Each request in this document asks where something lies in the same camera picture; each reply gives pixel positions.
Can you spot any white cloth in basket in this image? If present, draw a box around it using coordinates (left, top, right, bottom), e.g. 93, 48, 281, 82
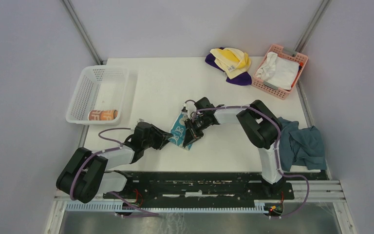
255, 52, 300, 90

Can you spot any yellow cloth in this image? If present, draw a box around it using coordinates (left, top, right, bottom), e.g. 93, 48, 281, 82
210, 47, 252, 79

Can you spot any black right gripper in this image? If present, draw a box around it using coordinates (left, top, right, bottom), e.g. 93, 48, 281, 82
183, 114, 209, 147

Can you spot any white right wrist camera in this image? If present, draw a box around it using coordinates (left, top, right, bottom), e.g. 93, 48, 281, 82
181, 103, 189, 116

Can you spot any white toothed cable rail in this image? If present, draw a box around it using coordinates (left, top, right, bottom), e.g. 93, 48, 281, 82
65, 200, 268, 214

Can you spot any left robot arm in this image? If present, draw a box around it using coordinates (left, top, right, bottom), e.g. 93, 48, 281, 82
56, 122, 173, 203

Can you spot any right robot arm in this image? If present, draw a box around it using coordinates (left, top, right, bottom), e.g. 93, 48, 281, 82
183, 97, 285, 199

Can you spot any white plastic basket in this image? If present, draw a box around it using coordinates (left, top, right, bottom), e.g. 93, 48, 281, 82
65, 65, 129, 125

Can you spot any purple cloth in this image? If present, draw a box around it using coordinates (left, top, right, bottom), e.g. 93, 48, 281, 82
205, 47, 252, 86

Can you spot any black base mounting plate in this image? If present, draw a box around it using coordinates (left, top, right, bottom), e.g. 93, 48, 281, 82
118, 171, 329, 208

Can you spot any pink plastic basket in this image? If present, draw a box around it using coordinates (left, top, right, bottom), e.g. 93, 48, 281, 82
252, 44, 308, 100

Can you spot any teal bunny pattern towel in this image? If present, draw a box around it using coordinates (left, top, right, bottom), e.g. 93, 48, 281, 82
169, 111, 192, 151

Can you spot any dark teal cloth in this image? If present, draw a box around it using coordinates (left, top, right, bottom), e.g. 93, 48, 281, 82
278, 117, 327, 171

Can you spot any cream rabbit text towel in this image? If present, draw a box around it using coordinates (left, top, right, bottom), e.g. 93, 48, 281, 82
88, 109, 118, 121

